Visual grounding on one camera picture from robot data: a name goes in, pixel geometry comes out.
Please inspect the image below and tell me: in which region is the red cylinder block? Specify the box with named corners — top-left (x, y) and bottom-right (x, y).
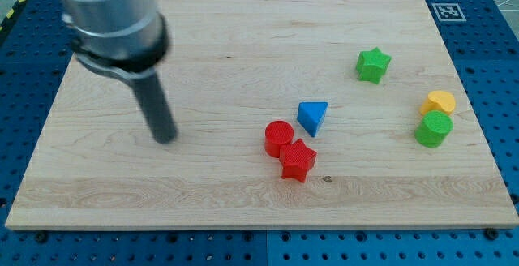
top-left (264, 120), bottom-right (294, 158)

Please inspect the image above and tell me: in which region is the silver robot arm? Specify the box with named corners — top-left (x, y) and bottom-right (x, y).
top-left (61, 0), bottom-right (177, 144)

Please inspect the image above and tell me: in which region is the white fiducial marker tag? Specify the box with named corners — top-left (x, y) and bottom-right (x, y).
top-left (431, 2), bottom-right (466, 22)

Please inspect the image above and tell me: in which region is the green star block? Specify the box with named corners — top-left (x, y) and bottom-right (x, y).
top-left (355, 47), bottom-right (392, 84)

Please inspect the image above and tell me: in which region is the yellow heart block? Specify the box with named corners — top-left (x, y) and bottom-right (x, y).
top-left (419, 90), bottom-right (457, 115)

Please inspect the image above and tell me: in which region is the green cylinder block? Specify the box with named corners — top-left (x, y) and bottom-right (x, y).
top-left (414, 110), bottom-right (453, 148)

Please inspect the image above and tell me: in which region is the blue triangle block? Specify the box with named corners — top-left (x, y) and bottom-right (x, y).
top-left (297, 101), bottom-right (328, 137)

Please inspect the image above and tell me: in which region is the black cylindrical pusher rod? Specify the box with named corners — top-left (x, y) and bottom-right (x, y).
top-left (131, 72), bottom-right (178, 144)

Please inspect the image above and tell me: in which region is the red star block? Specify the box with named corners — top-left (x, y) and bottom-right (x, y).
top-left (279, 139), bottom-right (317, 183)

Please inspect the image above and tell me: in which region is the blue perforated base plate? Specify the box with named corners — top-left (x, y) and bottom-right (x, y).
top-left (1, 0), bottom-right (518, 265)

